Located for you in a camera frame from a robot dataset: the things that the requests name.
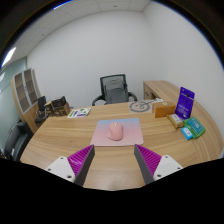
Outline black devices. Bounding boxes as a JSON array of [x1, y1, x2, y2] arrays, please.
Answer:
[[34, 95, 68, 124]]

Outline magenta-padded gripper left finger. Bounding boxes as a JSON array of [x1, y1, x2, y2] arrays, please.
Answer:
[[44, 144, 96, 187]]

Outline green packet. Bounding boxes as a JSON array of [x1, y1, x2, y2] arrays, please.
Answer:
[[183, 116, 207, 140]]

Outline grey backpack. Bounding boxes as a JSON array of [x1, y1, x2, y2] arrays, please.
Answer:
[[104, 78, 128, 104]]

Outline wooden shelf unit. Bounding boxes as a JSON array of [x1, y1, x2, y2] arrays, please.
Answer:
[[10, 68, 43, 134]]

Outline low wooden side cabinet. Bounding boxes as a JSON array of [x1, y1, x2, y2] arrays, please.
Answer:
[[43, 101, 72, 118]]

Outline white green sticker sheet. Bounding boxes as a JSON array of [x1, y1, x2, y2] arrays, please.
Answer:
[[67, 106, 93, 119]]

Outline teal packet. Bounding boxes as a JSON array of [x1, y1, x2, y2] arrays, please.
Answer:
[[187, 118, 204, 134]]

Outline purple stand-up pouch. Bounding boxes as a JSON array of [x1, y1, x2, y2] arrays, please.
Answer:
[[174, 86, 196, 121]]

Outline pink computer mouse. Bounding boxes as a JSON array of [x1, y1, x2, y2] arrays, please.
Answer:
[[106, 121, 125, 141]]

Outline brown wooden box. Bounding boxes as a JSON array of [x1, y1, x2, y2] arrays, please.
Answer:
[[151, 101, 177, 119]]

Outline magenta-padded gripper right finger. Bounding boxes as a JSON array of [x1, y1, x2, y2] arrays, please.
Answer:
[[133, 143, 184, 185]]

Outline pink-blue gradient mouse pad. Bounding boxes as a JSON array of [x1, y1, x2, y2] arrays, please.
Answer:
[[90, 117, 145, 147]]

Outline clear sheet with grey ring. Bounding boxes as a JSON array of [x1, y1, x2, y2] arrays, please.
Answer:
[[128, 98, 164, 114]]

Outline long ceiling light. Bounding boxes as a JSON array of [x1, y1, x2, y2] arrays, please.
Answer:
[[0, 46, 18, 69]]

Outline wooden side desk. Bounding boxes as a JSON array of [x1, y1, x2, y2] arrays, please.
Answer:
[[143, 80, 181, 103]]

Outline black mesh office chair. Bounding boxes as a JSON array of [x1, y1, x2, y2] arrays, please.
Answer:
[[91, 73, 138, 107]]

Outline black padded chair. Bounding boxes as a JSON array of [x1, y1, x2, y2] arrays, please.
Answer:
[[3, 119, 34, 163]]

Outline brown packet with white label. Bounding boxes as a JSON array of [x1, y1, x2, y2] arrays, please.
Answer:
[[167, 113, 185, 130]]

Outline small light blue packet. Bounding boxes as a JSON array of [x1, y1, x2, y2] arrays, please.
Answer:
[[180, 126, 194, 141]]

